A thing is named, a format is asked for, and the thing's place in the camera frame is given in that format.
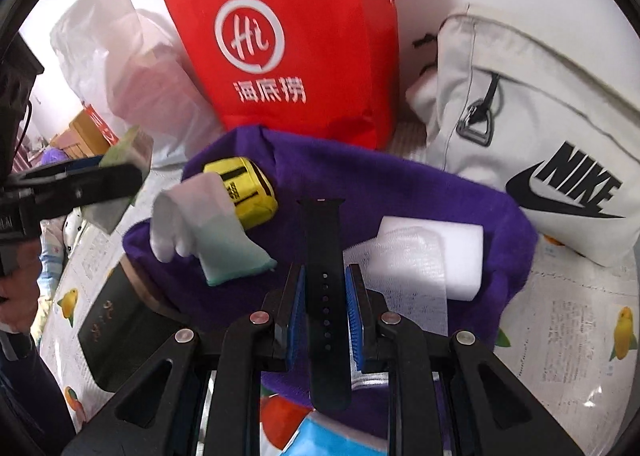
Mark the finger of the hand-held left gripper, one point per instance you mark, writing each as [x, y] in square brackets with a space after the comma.
[82, 164]
[90, 186]

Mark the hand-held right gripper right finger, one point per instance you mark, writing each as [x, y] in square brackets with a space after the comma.
[354, 316]

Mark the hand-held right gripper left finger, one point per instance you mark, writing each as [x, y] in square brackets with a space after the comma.
[297, 316]

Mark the green white sponge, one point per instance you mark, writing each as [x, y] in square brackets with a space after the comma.
[125, 156]

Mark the white gauze bandage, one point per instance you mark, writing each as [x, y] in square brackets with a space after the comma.
[400, 276]

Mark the white sponge block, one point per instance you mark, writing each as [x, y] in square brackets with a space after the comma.
[460, 256]

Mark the person's left hand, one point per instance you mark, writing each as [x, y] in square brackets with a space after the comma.
[17, 301]

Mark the purple plush toy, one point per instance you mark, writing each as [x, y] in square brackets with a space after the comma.
[55, 156]

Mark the white polka dot pillow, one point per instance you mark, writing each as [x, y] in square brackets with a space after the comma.
[75, 231]

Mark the floral quilt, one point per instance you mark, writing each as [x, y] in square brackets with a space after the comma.
[50, 251]

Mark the white plastic shopping bag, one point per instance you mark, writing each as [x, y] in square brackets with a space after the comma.
[120, 61]

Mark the blue tissue pack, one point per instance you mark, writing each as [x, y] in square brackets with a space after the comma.
[340, 441]

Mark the black tea tin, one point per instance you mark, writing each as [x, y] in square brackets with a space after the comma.
[115, 316]

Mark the purple towel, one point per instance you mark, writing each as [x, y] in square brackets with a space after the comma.
[350, 176]

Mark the red paper bag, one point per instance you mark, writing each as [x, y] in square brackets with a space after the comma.
[280, 36]

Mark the grey waist bag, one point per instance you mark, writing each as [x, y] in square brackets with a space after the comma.
[540, 126]

